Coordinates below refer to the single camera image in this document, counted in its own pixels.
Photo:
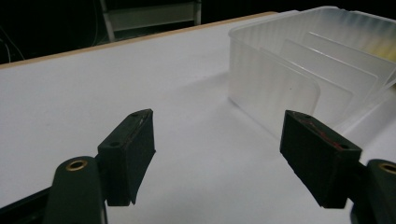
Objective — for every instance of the metal stand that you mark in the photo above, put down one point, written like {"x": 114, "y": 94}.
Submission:
{"x": 149, "y": 15}

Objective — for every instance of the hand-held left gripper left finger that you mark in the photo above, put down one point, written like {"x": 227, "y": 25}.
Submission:
{"x": 124, "y": 161}

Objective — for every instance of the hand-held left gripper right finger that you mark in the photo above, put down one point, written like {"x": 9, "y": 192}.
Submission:
{"x": 320, "y": 155}

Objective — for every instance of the translucent plastic storage box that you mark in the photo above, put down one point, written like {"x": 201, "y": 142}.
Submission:
{"x": 280, "y": 74}

